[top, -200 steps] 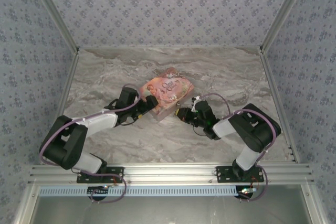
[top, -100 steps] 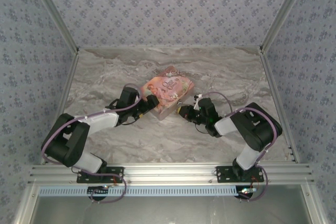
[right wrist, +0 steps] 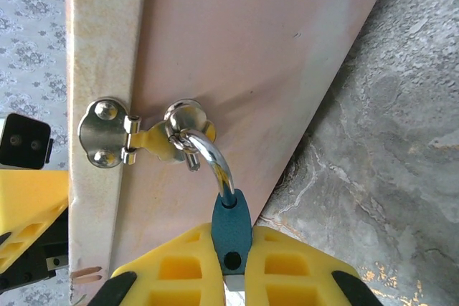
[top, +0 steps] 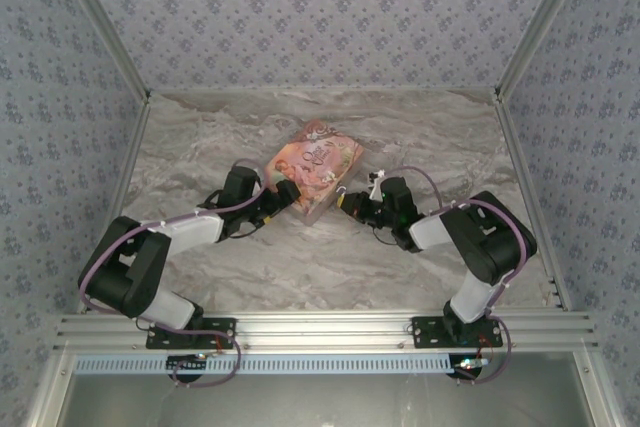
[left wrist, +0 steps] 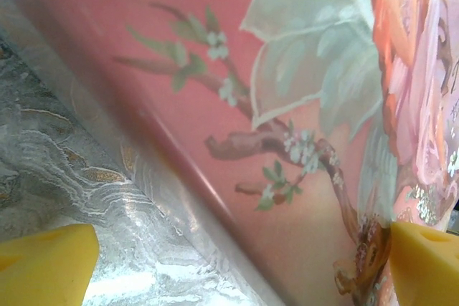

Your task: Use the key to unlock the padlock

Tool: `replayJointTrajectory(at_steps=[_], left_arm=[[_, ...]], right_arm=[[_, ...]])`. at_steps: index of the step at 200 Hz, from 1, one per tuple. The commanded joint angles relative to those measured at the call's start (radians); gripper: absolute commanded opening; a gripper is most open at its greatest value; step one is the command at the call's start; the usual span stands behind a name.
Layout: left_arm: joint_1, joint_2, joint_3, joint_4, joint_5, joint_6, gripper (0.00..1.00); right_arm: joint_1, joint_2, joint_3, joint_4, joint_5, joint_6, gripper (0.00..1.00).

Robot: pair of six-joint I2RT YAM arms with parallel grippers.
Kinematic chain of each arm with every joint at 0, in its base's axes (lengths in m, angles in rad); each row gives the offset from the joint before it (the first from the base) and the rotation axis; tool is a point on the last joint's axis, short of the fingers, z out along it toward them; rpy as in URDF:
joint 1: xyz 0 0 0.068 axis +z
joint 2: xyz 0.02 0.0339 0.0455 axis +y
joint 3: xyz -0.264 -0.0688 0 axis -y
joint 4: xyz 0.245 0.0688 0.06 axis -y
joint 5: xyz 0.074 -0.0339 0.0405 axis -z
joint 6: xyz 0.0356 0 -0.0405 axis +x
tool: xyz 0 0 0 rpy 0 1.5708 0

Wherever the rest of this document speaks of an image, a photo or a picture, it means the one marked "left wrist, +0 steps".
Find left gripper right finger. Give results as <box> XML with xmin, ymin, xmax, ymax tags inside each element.
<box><xmin>388</xmin><ymin>221</ymin><xmax>459</xmax><ymax>306</ymax></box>

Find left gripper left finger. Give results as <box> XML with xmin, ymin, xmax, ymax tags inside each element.
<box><xmin>0</xmin><ymin>222</ymin><xmax>100</xmax><ymax>306</ymax></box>

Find pink decorated tin box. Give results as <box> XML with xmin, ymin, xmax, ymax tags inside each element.
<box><xmin>0</xmin><ymin>0</ymin><xmax>459</xmax><ymax>306</ymax></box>

